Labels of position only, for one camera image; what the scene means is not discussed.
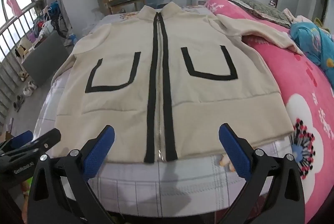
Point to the pink hanging garment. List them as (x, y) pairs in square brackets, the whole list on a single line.
[(13, 0)]

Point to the pink floral blanket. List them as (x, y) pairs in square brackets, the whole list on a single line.
[(287, 77)]

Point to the pair of grey shoes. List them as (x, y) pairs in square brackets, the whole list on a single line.
[(18, 103)]

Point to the pile of colourful clothes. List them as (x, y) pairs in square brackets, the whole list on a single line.
[(49, 20)]

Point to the blue printed quilt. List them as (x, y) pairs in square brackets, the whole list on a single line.
[(313, 41)]

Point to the bed with checked sheet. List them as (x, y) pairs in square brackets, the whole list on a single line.
[(156, 187)]

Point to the cream zip jacket black trim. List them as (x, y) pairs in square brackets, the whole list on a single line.
[(208, 109)]

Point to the grey-green patterned pillow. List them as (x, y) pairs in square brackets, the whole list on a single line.
[(263, 11)]

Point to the metal railing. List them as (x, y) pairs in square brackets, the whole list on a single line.
[(15, 20)]

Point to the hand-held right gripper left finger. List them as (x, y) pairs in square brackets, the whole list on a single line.
[(97, 153)]

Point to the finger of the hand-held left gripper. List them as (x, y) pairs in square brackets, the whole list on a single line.
[(22, 139), (44, 141)]

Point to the pair of white shoes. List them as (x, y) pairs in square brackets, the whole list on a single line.
[(29, 88)]

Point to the pair of beige slippers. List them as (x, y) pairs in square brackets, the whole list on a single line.
[(24, 75)]

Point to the green plastic bag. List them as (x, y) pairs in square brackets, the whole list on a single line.
[(27, 187)]

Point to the pale floral cloth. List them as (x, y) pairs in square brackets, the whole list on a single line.
[(297, 16)]

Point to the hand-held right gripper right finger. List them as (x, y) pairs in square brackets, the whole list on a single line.
[(234, 153)]

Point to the grey storage box with clutter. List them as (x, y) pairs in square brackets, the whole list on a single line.
[(44, 56)]

